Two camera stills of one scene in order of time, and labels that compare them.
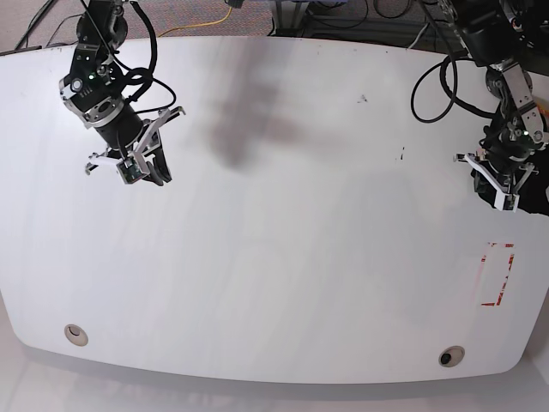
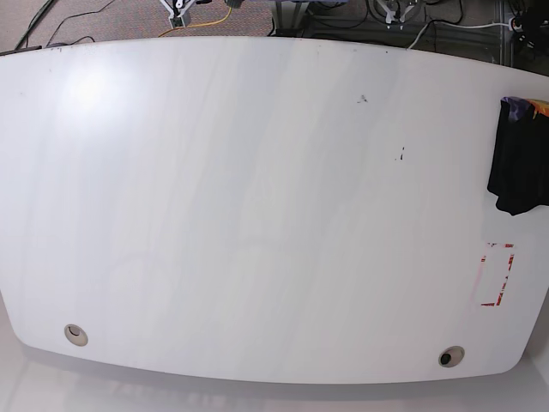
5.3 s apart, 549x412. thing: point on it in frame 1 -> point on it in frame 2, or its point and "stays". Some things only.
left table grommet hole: x=75 y=335 stays
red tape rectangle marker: x=509 y=267 stays
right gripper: x=500 y=175 -> x=395 y=9
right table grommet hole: x=451 y=356 stays
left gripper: x=125 y=135 -> x=177 y=8
